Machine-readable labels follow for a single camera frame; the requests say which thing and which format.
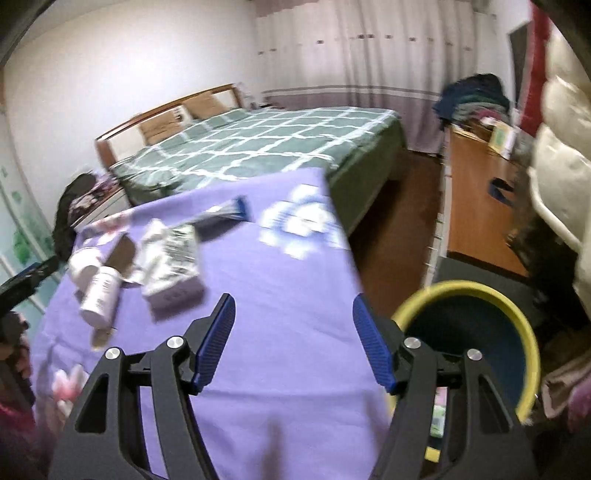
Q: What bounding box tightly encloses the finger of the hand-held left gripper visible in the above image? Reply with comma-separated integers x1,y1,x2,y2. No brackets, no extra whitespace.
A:
0,256,61,315

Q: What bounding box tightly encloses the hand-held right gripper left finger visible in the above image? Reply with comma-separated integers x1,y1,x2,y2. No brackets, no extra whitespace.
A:
48,293,237,480

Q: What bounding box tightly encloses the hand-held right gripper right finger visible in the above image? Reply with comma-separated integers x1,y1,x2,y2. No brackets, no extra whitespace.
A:
352,295,539,480

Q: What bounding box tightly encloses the white plastic bottle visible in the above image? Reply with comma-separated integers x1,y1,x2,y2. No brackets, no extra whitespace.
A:
79,268,123,328
68,247,105,289

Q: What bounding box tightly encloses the white foam net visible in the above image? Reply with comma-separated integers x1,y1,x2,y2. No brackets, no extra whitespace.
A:
139,219,206,319

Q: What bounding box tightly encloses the dark bin with yellow rim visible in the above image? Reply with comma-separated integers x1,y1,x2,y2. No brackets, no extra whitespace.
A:
390,280,541,462

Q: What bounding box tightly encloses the brown packet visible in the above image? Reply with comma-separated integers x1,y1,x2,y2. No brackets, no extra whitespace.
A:
99,233,137,282

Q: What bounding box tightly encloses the green tissue packet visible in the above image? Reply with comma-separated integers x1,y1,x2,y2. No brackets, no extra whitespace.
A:
430,404,448,437

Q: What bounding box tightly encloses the blue and silver tube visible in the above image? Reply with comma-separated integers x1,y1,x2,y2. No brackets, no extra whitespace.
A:
191,196,250,232

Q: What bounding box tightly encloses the green sliding wardrobe door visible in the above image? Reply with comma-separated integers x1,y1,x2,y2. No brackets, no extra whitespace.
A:
0,106,61,324

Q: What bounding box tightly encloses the pile of dark clothes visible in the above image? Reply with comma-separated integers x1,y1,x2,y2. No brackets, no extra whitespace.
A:
51,171,123,261

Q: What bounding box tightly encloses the purple floral tablecloth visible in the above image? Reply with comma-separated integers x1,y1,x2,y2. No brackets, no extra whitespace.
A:
28,167,393,480

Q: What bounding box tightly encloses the white nightstand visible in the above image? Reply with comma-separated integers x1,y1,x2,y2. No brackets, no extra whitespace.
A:
69,187,130,232

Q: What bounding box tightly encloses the wooden bed headboard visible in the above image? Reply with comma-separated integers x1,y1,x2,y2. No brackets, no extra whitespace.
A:
95,83,243,174

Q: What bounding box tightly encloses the wooden desk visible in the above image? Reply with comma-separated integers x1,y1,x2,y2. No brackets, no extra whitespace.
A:
427,122,532,278

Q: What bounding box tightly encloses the brown pillow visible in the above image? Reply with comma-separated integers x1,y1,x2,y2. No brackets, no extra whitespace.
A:
137,113,185,146
185,90,229,120

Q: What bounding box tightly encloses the bed with green checked cover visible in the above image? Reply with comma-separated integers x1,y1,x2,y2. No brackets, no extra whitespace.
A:
108,105,409,234

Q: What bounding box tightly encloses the pile of folded clothes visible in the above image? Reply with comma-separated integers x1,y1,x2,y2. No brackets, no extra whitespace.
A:
431,73,513,127

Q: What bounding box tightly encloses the cream puffer jacket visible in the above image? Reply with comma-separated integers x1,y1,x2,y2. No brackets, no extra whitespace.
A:
526,28,591,319

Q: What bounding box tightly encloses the pink and white curtain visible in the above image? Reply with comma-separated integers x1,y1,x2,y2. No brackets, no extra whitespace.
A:
252,0,522,153

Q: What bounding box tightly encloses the plain red coat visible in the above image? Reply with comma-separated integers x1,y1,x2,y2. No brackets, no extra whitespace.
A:
517,4,552,139

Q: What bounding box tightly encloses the dark blue strap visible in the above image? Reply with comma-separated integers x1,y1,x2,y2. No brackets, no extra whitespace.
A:
489,178,515,201

